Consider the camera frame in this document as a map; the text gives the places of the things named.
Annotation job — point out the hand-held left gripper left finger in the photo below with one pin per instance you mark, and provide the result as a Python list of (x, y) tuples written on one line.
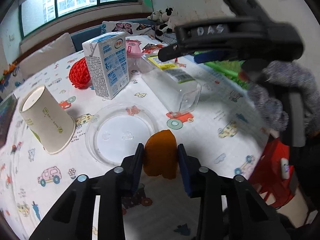
[(136, 162)]

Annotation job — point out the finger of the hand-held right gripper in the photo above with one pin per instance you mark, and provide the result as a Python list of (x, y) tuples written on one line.
[(200, 37), (215, 56)]

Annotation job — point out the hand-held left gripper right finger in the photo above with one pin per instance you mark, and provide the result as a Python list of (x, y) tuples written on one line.
[(184, 172)]

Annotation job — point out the orange peel piece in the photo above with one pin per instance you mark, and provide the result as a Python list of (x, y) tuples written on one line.
[(160, 152)]

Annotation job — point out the clear round plastic lid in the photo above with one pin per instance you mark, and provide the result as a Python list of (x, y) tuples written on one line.
[(120, 130)]

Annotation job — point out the clear plastic bottle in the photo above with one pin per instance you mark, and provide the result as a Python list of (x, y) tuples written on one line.
[(170, 85)]

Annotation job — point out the person's right hand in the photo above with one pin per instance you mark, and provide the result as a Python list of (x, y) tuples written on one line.
[(287, 72)]

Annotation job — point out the green plastic basket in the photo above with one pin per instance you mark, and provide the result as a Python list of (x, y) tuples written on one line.
[(225, 68)]

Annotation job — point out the grey patterned cloth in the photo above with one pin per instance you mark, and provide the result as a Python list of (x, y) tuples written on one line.
[(166, 38)]

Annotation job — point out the black white cow plush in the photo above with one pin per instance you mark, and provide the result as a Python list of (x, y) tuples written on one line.
[(166, 22)]

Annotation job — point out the grey plush toy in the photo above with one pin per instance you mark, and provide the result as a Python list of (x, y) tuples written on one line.
[(154, 16)]

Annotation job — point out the pink packet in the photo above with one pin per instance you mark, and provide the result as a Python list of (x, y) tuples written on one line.
[(132, 48)]

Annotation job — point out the large butterfly print pillow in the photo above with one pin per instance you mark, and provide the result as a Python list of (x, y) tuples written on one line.
[(125, 27)]

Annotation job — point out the red plastic stool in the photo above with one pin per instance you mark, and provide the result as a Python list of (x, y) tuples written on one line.
[(272, 160)]

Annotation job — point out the white blue milk carton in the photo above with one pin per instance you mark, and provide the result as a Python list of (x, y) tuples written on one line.
[(112, 65)]

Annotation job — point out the white paper cup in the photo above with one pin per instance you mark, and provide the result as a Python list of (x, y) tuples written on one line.
[(47, 120)]

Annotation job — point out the red mesh ball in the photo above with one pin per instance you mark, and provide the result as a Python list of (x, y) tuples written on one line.
[(78, 73)]

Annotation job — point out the beige cushion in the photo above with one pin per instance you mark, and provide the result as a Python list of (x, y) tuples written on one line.
[(47, 52)]

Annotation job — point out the orange toy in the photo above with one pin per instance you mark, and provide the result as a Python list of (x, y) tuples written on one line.
[(10, 70)]

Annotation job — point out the green heart wall sticker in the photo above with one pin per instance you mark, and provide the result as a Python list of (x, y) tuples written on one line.
[(148, 2)]

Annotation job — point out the wall switch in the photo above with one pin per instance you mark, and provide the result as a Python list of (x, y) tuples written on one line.
[(11, 37)]

